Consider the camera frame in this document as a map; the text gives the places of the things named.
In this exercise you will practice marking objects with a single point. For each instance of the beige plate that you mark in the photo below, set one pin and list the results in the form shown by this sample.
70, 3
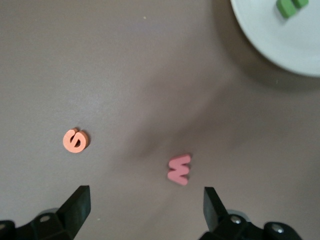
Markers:
275, 40

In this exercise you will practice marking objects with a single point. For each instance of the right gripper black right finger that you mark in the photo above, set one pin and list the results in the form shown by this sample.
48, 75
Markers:
225, 230

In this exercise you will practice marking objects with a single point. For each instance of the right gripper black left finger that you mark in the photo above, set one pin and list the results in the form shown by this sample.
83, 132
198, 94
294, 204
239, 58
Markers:
67, 220

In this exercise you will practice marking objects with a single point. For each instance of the pink foam letter w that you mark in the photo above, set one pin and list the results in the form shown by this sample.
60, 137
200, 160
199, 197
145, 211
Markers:
177, 166

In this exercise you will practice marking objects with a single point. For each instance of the green foam letter u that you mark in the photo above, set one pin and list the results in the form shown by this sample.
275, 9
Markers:
286, 8

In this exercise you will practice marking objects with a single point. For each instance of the orange foam letter e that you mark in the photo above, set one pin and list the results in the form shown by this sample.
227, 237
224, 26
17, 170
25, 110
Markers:
68, 146

